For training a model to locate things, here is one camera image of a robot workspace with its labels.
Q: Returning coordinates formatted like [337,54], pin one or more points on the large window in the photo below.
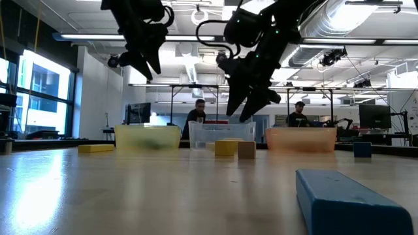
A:
[45,117]

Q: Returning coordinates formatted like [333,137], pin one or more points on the wood cube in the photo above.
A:
[246,150]

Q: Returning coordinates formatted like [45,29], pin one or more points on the long blue block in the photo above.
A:
[343,202]

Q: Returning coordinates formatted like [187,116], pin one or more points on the clear plastic bin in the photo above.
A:
[209,134]

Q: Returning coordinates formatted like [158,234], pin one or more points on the blue background box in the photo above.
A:
[316,124]

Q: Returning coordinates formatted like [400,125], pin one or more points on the black computer monitor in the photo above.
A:
[138,112]
[374,116]

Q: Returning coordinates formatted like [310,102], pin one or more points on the yellow cube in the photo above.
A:
[224,148]

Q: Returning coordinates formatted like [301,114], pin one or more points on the black background stand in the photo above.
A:
[405,124]

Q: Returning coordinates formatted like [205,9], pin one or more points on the red background box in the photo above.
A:
[217,121]

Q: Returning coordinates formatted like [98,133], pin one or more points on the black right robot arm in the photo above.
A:
[277,29]

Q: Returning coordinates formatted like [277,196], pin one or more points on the blue cube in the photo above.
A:
[362,149]

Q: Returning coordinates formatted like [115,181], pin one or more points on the cluttered background workbench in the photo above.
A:
[379,138]

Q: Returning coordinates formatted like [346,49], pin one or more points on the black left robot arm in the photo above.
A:
[134,11]

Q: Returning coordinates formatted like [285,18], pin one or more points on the yellow translucent plastic bin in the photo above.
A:
[163,137]

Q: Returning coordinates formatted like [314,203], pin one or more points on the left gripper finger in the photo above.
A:
[143,65]
[156,60]

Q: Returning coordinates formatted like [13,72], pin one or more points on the person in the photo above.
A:
[192,119]
[295,120]

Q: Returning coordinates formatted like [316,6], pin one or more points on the black ceiling spotlight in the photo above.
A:
[112,61]
[331,58]
[221,54]

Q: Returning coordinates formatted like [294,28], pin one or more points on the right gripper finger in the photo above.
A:
[236,96]
[256,102]

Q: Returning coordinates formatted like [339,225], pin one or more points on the black background robot arm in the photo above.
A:
[341,122]

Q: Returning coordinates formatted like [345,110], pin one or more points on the orange translucent plastic bin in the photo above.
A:
[300,138]

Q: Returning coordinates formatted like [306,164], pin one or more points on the long yellow block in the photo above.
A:
[96,148]

